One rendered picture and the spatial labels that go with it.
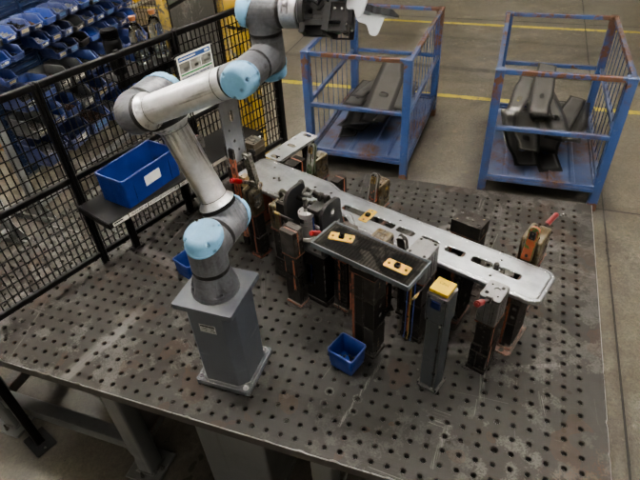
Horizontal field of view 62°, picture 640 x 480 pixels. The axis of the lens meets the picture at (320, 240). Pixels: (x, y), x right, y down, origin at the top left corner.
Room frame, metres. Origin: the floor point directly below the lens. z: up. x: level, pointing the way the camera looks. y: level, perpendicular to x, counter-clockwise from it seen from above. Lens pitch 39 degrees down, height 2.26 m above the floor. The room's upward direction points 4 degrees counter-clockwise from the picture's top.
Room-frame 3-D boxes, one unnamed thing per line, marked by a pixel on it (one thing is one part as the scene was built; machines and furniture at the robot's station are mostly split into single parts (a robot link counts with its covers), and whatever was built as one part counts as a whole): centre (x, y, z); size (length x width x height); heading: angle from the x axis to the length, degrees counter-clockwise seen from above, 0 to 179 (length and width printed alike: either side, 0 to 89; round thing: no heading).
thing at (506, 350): (1.25, -0.67, 0.84); 0.18 x 0.06 x 0.29; 139
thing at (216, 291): (1.21, 0.34, 1.15); 0.15 x 0.15 x 0.10
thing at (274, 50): (1.24, 0.10, 1.81); 0.11 x 0.08 x 0.11; 158
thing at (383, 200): (1.84, -0.26, 0.87); 0.12 x 0.09 x 0.35; 139
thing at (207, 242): (1.22, 0.34, 1.27); 0.13 x 0.12 x 0.14; 158
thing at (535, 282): (1.66, -0.21, 1.00); 1.38 x 0.22 x 0.02; 49
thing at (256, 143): (2.24, 0.28, 0.88); 0.08 x 0.08 x 0.36; 49
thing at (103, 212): (2.10, 0.62, 1.02); 0.90 x 0.22 x 0.03; 139
